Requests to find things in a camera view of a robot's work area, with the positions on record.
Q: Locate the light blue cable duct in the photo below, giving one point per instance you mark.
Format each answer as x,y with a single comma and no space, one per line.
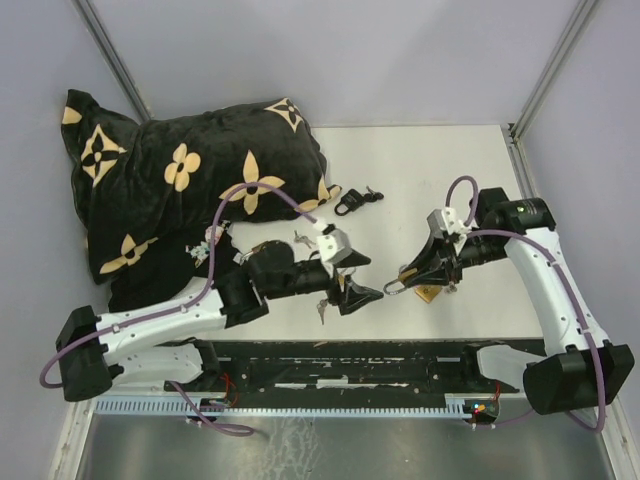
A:
339,404

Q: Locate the left aluminium frame post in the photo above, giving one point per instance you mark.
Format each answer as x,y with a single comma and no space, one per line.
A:
92,21

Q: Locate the large brass padlock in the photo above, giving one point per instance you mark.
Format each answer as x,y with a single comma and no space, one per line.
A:
244,257

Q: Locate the small padlock keys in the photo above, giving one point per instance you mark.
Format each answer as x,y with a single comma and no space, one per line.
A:
321,309

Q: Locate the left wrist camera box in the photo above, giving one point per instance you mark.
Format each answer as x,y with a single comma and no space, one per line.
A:
333,245

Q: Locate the black floral garment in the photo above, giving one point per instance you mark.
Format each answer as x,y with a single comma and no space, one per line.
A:
171,263

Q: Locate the large padlock keys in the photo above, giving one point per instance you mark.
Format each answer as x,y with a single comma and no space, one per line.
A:
304,240

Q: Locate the small brass padlock top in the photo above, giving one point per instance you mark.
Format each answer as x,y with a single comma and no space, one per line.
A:
399,284

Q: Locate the right aluminium frame post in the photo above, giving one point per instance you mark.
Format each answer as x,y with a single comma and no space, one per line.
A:
579,21

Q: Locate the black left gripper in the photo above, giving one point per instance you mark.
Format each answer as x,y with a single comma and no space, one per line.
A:
353,297

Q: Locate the black floral plush pillow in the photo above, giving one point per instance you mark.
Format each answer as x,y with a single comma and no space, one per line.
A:
135,183

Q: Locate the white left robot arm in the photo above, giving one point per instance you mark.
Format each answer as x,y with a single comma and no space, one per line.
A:
158,344

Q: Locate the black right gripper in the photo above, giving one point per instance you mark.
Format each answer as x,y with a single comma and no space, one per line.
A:
431,269

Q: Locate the black padlock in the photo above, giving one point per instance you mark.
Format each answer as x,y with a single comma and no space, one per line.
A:
350,201

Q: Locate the aluminium frame post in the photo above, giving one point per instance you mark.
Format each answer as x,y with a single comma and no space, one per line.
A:
92,21
579,21

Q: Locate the brass padlock long shackle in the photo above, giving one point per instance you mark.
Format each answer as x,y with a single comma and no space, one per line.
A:
428,292

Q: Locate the black padlock keys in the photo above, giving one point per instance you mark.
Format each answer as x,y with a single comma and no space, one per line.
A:
372,196

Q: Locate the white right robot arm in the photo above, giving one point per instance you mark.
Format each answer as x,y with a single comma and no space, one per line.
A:
580,367

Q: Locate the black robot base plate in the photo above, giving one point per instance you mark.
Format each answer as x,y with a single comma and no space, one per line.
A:
392,369

